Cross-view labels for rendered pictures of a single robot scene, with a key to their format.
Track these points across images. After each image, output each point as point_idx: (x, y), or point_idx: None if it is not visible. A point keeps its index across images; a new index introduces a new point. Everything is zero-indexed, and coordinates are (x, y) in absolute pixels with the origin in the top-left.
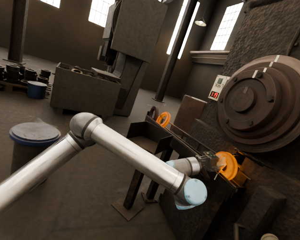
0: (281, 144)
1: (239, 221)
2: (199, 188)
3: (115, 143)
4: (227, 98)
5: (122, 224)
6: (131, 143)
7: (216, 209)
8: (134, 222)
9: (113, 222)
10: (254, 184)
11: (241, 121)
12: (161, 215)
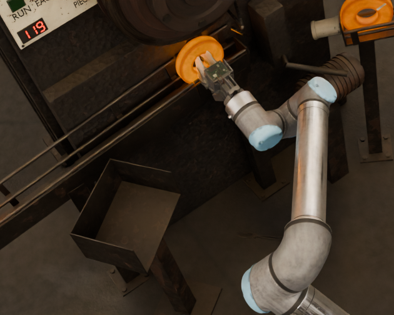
0: None
1: (276, 60)
2: (322, 84)
3: (323, 185)
4: (169, 6)
5: (233, 296)
6: (309, 165)
7: (250, 91)
8: (217, 277)
9: (240, 313)
10: (230, 23)
11: (217, 2)
12: (169, 235)
